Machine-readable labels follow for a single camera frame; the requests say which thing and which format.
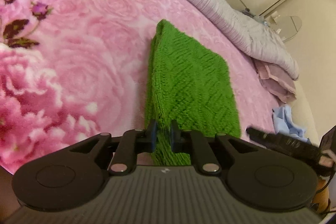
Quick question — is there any green knitted sweater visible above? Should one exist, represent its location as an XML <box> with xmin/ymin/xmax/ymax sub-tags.
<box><xmin>145</xmin><ymin>20</ymin><xmax>241</xmax><ymax>166</ymax></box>

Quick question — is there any blue grey clothes heap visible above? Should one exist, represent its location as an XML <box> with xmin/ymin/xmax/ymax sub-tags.
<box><xmin>242</xmin><ymin>8</ymin><xmax>269</xmax><ymax>27</ymax></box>

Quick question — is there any light blue shirt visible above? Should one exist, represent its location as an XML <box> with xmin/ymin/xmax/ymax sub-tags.
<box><xmin>272</xmin><ymin>105</ymin><xmax>311</xmax><ymax>144</ymax></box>

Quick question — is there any mauve pillow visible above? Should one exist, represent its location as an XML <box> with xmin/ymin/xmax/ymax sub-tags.
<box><xmin>253</xmin><ymin>60</ymin><xmax>296</xmax><ymax>103</ymax></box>

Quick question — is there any grey striped quilt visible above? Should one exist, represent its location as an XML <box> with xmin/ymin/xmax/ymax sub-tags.
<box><xmin>188</xmin><ymin>0</ymin><xmax>299</xmax><ymax>80</ymax></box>

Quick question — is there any pink floral bed blanket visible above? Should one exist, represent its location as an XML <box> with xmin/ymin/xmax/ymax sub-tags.
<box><xmin>1</xmin><ymin>0</ymin><xmax>278</xmax><ymax>173</ymax></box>

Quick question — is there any round vanity mirror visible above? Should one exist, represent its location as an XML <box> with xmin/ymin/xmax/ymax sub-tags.
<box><xmin>270</xmin><ymin>15</ymin><xmax>302</xmax><ymax>43</ymax></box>

